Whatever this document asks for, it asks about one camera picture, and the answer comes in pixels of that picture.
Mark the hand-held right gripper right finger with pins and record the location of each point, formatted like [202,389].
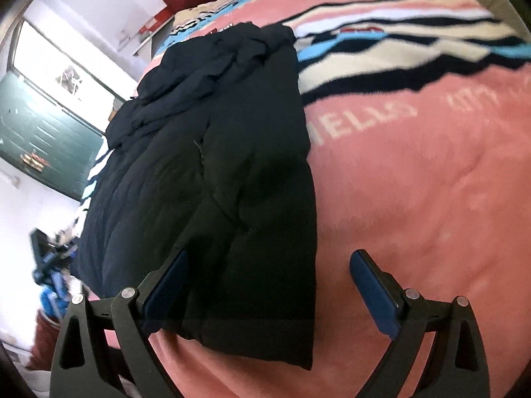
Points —
[373,290]

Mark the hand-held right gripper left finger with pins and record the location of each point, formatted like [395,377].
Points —
[166,290]

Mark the black jacket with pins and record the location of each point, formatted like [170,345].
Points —
[215,174]

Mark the person's left forearm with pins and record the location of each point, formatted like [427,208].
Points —
[41,340]

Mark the pink striped printed blanket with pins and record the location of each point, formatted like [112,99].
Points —
[415,174]

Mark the green door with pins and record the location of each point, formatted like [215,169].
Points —
[45,141]

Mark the red wall box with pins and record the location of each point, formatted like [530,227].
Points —
[154,23]

